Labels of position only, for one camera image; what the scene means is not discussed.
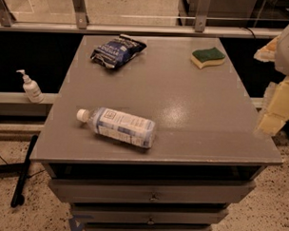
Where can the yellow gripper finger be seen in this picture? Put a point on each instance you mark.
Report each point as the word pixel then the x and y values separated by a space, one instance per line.
pixel 267 53
pixel 274 113

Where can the blue label plastic water bottle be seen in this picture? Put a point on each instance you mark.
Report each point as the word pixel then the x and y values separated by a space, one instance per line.
pixel 123 127

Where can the white pump dispenser bottle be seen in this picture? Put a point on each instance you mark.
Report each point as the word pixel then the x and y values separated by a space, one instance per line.
pixel 31 88

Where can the green and yellow sponge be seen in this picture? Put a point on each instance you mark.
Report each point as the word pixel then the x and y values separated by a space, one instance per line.
pixel 207 57

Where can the grey drawer cabinet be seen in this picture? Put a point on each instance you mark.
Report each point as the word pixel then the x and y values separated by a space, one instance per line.
pixel 206 154

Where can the blue chip bag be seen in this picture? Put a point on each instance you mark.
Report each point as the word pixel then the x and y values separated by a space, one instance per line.
pixel 117 52

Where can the black bar on floor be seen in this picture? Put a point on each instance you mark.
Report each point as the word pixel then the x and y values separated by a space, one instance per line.
pixel 18 198

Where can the grey metal window rail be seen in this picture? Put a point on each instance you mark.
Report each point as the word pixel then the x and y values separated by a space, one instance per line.
pixel 231 18

